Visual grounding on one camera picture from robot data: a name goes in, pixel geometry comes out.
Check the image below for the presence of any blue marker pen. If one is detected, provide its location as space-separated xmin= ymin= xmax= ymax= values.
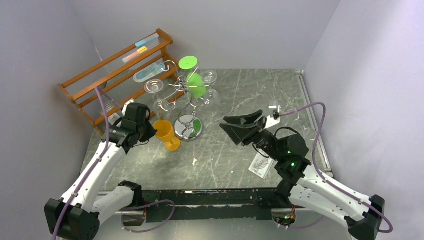
xmin=135 ymin=33 xmax=159 ymax=48

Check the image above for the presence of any orange plastic wine glass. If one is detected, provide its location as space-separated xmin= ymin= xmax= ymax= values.
xmin=153 ymin=120 xmax=181 ymax=152

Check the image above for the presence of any white packaged ruler card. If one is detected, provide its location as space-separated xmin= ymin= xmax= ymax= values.
xmin=248 ymin=153 xmax=275 ymax=180

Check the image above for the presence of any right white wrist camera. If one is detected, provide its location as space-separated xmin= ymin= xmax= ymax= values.
xmin=264 ymin=101 xmax=281 ymax=129

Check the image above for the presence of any chrome wine glass rack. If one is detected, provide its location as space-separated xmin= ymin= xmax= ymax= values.
xmin=163 ymin=60 xmax=205 ymax=142

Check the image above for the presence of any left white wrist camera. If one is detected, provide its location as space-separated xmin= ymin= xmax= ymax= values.
xmin=121 ymin=98 xmax=135 ymax=115

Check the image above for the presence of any green plastic wine glass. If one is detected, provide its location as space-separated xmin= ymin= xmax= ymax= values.
xmin=178 ymin=55 xmax=207 ymax=98

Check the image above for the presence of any pink yellow marker pen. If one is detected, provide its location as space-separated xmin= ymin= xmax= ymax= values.
xmin=122 ymin=46 xmax=148 ymax=63

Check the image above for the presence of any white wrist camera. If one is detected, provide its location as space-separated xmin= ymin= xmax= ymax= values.
xmin=264 ymin=101 xmax=281 ymax=129
xmin=121 ymin=98 xmax=135 ymax=115

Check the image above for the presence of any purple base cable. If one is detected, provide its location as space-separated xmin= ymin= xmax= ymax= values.
xmin=276 ymin=203 xmax=327 ymax=231
xmin=120 ymin=199 xmax=176 ymax=234

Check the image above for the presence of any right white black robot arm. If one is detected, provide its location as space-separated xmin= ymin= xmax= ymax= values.
xmin=219 ymin=110 xmax=385 ymax=240

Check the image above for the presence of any small teal white box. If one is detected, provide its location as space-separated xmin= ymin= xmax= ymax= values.
xmin=108 ymin=112 xmax=122 ymax=125

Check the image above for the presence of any clear wine glass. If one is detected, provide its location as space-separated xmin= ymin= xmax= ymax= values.
xmin=144 ymin=79 xmax=175 ymax=121
xmin=200 ymin=70 xmax=221 ymax=106

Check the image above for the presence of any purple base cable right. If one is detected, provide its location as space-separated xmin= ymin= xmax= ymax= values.
xmin=276 ymin=203 xmax=327 ymax=231

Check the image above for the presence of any wooden shelf rack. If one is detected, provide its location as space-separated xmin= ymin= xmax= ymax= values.
xmin=57 ymin=28 xmax=177 ymax=135

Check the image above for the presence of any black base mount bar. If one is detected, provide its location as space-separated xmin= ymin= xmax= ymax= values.
xmin=119 ymin=181 xmax=307 ymax=223

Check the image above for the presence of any blue white packaged item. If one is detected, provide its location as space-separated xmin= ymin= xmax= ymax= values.
xmin=132 ymin=62 xmax=165 ymax=83

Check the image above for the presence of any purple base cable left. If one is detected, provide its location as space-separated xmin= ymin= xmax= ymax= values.
xmin=120 ymin=199 xmax=176 ymax=234

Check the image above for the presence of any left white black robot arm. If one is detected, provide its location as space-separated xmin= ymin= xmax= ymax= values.
xmin=44 ymin=102 xmax=157 ymax=240

